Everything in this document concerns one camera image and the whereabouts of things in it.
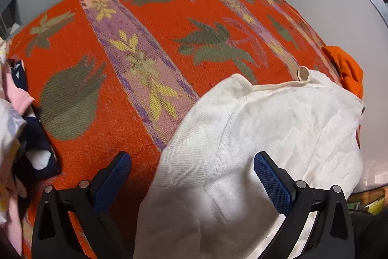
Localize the cream white knit sweater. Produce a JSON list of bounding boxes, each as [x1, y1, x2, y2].
[[134, 67, 364, 258]]

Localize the floral pink clothes pile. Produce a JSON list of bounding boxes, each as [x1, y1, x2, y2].
[[1, 40, 60, 258]]

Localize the orange garment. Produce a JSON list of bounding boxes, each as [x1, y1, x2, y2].
[[322, 46, 364, 99]]

